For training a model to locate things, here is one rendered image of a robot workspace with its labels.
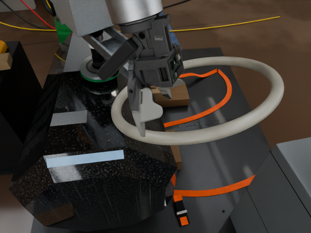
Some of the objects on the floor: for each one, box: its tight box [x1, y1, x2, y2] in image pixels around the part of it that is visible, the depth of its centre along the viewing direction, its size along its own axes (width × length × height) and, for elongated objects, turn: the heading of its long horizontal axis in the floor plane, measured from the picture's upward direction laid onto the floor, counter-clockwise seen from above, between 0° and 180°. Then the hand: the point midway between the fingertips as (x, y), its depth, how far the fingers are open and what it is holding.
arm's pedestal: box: [222, 137, 311, 233], centre depth 123 cm, size 50×50×85 cm
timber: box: [165, 129, 182, 170], centre depth 191 cm, size 30×12×12 cm, turn 8°
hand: (155, 116), depth 53 cm, fingers open, 14 cm apart
